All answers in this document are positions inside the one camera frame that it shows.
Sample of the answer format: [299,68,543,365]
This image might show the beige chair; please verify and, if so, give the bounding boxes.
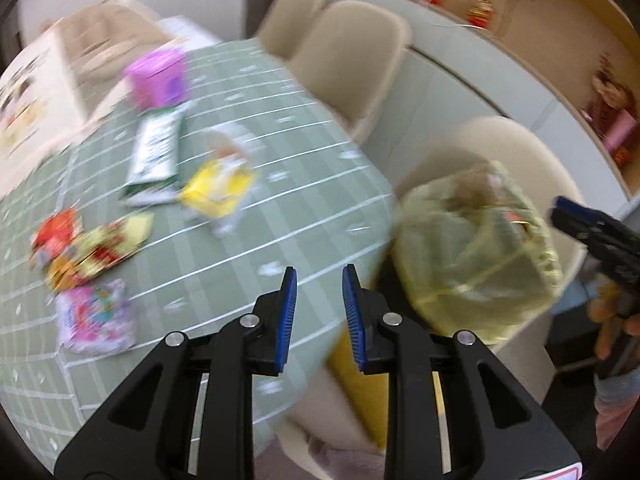
[251,0,332,62]
[394,115,589,348]
[54,2,173,83]
[274,330,392,480]
[287,0,414,142]

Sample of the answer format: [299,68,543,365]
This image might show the person's right hand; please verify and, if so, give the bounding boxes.
[587,280,640,362]

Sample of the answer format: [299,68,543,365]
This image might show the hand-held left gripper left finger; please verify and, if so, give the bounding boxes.
[54,266,298,480]

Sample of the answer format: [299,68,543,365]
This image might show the yellow seat cushion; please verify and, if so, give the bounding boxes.
[326,332,392,453]

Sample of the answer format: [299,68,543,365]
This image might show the white cable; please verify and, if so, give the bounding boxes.
[414,0,502,32]

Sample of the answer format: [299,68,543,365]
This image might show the pink tin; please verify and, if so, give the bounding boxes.
[124,49,189,109]

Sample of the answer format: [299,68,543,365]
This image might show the person's right forearm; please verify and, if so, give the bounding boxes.
[593,360,640,454]

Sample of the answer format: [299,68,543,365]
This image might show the yellow plastic bag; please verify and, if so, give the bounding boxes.
[389,159,564,346]

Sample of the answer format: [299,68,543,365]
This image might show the white counter cabinet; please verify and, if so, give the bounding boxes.
[304,0,632,203]

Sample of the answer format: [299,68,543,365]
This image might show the pink white snack packet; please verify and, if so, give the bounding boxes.
[54,278,139,357]

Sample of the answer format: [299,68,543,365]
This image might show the red snack packet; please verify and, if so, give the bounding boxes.
[29,209,82,272]

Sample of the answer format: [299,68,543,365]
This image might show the yellow clear snack packet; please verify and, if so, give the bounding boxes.
[178,126,258,237]

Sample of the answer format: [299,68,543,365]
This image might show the wooden wall shelf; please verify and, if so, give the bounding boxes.
[310,0,640,198]

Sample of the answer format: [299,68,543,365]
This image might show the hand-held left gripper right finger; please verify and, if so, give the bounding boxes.
[341,263,581,480]

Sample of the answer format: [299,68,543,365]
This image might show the colourful robed figurine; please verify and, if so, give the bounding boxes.
[591,54,640,167]

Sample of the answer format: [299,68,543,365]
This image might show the white printed mesh food cover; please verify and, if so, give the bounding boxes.
[0,22,88,163]

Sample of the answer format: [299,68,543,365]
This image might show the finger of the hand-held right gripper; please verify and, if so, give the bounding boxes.
[550,195,627,267]

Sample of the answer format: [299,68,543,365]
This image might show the green white carton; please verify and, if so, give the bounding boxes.
[123,104,185,208]

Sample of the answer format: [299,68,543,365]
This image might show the yellow red noodle packet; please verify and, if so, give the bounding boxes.
[46,211,154,292]

